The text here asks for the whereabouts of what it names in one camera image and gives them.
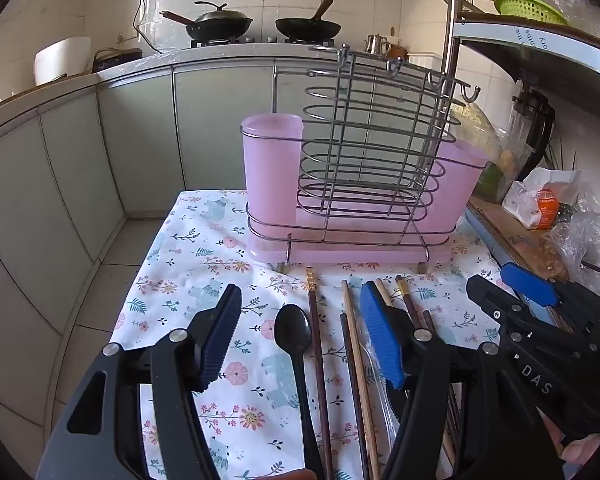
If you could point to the black wok with lid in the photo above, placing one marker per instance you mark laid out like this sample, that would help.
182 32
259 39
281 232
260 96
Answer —
220 25

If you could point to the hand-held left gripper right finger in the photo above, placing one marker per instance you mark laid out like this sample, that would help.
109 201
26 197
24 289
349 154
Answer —
380 335

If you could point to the white box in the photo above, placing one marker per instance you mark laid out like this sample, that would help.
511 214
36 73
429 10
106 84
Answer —
425 59

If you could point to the green plastic basket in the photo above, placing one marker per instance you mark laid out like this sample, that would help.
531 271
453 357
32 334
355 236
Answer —
530 9

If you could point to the floral tablecloth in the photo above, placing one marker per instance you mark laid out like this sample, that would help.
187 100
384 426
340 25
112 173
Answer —
205 240

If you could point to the crumpled clear plastic bag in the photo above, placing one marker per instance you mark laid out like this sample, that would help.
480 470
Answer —
580 240

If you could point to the white rice cooker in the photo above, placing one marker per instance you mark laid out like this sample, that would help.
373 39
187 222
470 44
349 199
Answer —
60 62

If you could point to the dark chopstick with gold band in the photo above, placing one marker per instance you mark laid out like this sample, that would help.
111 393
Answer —
317 360
407 300

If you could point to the white plastic bag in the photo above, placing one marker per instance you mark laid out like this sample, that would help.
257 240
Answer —
525 205

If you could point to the steel kettle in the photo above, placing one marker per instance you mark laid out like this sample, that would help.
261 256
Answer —
375 45

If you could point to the black blender jug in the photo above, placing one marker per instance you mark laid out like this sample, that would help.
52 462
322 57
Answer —
532 120

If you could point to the brown teapot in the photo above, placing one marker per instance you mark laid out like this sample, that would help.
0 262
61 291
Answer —
397 52

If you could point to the black plastic spoon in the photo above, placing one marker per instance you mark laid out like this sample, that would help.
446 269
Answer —
292 330

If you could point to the grey kitchen base cabinets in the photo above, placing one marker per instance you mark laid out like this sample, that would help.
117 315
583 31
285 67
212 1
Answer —
70 160

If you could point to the metal shelf rack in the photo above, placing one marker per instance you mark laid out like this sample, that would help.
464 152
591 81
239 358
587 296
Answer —
555 45

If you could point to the black induction cooker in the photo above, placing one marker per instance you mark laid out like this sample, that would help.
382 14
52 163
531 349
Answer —
117 60

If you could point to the clear bag of noodles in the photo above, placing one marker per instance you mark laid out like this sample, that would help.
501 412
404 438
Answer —
480 130

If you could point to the person's right hand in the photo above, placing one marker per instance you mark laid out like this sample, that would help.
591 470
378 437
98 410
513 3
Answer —
577 452

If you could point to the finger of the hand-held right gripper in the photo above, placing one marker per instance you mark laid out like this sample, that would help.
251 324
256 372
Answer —
527 284
485 297

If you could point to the clear plastic spoon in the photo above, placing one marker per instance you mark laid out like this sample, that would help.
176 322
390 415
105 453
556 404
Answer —
375 375

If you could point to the wooden board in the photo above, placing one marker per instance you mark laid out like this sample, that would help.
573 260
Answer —
510 240

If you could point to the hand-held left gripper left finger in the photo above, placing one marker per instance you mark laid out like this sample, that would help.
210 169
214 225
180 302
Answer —
220 340

